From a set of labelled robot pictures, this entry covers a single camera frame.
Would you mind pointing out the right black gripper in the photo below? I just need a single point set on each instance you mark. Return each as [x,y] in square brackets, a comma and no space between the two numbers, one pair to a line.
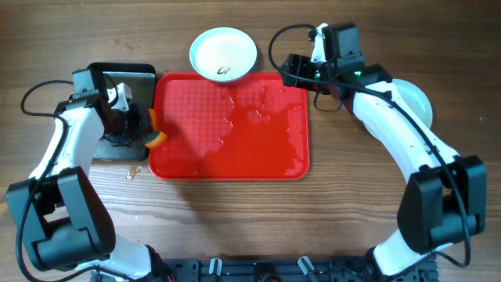
[292,70]

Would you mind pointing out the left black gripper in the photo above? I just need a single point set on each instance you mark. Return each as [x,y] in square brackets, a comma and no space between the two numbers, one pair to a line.
[142,121]

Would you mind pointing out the orange green sponge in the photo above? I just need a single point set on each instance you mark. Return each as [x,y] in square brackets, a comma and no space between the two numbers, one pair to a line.
[154,136]

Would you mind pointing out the white plate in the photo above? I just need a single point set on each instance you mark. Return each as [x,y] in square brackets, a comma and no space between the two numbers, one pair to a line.
[223,54]
[415,102]

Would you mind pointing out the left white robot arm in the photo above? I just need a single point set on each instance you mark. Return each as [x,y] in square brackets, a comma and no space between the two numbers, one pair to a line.
[61,222]

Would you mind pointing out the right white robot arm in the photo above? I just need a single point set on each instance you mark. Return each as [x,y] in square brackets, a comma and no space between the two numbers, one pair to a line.
[444,202]

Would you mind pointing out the black water tray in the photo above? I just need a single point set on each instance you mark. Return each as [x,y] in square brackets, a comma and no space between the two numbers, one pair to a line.
[141,79]

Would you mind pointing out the red plastic tray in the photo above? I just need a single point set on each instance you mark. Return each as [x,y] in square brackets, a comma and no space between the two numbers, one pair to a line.
[254,129]

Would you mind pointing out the black mounting rail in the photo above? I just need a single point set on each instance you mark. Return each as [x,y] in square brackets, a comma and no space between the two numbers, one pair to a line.
[337,269]

